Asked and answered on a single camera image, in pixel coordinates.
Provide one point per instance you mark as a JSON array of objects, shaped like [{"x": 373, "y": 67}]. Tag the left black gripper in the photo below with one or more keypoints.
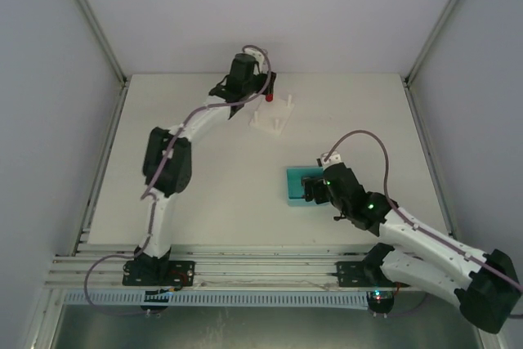
[{"x": 265, "y": 84}]

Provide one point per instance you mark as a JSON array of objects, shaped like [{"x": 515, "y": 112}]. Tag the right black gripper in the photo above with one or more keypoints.
[{"x": 317, "y": 190}]

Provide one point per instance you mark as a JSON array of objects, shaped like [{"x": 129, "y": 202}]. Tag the teal plastic bin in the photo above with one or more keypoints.
[{"x": 296, "y": 193}]

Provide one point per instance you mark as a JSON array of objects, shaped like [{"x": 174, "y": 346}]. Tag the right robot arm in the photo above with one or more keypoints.
[{"x": 483, "y": 286}]

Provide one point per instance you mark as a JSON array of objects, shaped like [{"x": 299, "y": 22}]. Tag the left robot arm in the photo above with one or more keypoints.
[{"x": 167, "y": 165}]

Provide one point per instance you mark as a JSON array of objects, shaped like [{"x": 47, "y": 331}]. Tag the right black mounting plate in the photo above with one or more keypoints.
[{"x": 350, "y": 274}]

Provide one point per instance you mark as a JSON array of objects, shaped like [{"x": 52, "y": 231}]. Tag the black mounting plate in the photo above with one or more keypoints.
[
  {"x": 350, "y": 274},
  {"x": 166, "y": 273}
]

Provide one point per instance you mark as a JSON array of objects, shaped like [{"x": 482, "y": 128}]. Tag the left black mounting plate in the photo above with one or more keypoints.
[{"x": 166, "y": 273}]

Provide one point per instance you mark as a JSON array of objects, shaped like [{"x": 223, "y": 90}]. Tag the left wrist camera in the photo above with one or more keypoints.
[{"x": 260, "y": 57}]

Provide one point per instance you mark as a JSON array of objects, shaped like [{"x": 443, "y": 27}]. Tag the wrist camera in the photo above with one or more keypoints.
[
  {"x": 260, "y": 57},
  {"x": 327, "y": 160}
]

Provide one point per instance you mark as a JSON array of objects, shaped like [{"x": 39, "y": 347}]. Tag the white peg base plate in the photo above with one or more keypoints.
[{"x": 272, "y": 117}]

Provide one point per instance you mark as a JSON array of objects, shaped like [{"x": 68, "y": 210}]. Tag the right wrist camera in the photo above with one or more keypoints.
[{"x": 327, "y": 160}]

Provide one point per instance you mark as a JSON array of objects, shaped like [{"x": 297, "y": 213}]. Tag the right aluminium corner post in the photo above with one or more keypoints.
[{"x": 442, "y": 20}]

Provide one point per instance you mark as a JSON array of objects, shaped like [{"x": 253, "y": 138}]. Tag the aluminium corner post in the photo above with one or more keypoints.
[
  {"x": 442, "y": 20},
  {"x": 102, "y": 41}
]

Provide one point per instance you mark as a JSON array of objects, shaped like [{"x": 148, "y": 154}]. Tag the left aluminium corner post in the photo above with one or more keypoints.
[{"x": 102, "y": 41}]

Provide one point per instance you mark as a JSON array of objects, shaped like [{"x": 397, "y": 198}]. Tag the slotted cable duct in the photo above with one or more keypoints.
[{"x": 140, "y": 297}]

